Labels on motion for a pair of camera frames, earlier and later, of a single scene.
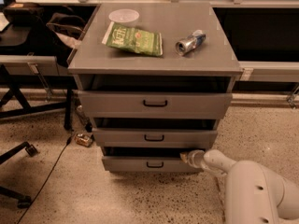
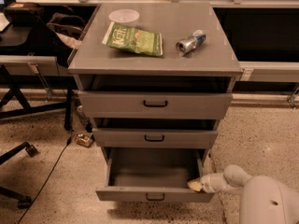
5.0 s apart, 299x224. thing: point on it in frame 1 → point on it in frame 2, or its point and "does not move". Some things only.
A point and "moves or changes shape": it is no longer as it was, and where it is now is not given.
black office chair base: x=23 y=201 does not move
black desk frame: x=16 y=83 does not move
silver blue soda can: x=191 y=43 does not move
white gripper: x=193 y=159 → x=207 y=183
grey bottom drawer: x=145 y=160 moves or changes shape
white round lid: x=124 y=17 does not move
